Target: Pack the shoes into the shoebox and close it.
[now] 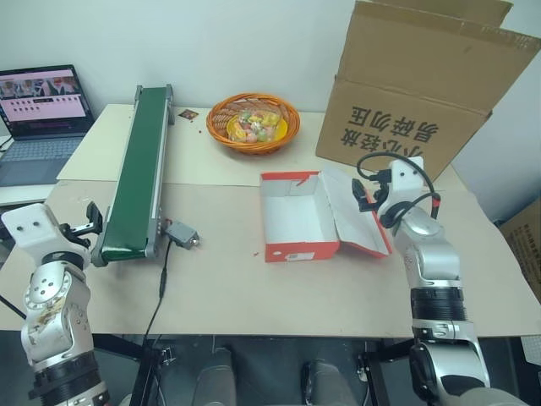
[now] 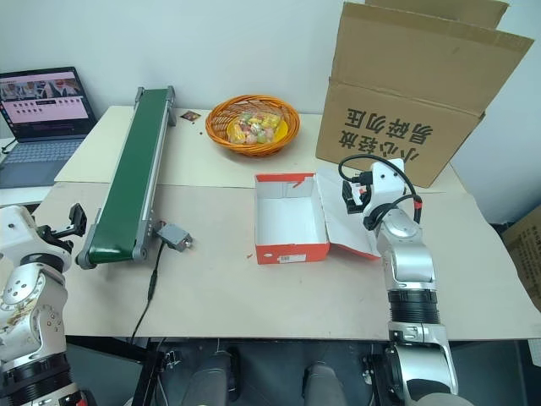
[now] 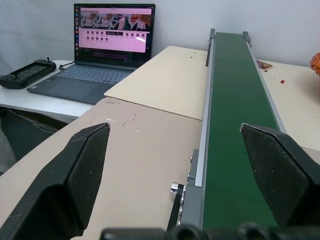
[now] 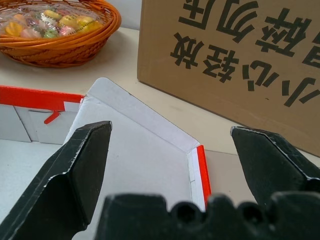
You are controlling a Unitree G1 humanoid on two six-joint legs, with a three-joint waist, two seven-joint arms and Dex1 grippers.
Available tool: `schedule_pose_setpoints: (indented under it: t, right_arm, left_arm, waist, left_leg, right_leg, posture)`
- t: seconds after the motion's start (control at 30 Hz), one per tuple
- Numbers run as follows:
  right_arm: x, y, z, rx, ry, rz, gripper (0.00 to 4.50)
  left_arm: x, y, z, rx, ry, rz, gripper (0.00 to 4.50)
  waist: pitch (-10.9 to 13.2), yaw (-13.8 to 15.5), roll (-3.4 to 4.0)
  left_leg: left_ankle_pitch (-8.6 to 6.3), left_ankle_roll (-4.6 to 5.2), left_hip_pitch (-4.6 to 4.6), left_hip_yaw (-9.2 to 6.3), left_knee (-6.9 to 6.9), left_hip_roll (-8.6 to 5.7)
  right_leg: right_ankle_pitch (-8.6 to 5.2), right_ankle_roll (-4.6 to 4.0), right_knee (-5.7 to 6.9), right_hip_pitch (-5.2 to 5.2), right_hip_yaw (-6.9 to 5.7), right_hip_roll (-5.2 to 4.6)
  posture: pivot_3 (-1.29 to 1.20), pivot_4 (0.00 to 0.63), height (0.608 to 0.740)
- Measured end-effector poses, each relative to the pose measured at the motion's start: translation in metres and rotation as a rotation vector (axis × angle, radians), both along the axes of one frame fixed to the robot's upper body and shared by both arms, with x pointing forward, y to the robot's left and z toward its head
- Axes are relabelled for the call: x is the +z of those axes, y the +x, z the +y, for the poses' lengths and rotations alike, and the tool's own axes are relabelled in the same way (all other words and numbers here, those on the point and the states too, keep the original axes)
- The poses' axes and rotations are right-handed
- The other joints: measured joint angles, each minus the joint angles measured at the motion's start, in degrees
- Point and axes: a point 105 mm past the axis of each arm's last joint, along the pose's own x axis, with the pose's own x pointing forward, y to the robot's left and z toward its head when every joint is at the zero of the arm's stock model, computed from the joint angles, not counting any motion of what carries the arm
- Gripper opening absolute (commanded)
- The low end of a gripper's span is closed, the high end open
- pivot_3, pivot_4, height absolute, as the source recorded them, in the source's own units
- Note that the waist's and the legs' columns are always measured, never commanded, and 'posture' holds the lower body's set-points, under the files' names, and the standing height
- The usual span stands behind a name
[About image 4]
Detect white red box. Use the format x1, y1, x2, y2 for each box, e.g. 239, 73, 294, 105
0, 77, 212, 213

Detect brown printed cardboard box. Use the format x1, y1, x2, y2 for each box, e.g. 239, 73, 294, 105
136, 0, 320, 158

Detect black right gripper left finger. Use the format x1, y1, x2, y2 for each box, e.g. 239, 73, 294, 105
0, 120, 113, 240

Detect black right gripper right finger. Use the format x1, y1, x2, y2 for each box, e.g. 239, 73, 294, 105
229, 126, 320, 207

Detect orange wicker basket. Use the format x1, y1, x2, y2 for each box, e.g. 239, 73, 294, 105
0, 0, 122, 68

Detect wrapped colourful candies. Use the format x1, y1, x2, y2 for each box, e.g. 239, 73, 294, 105
0, 4, 104, 40

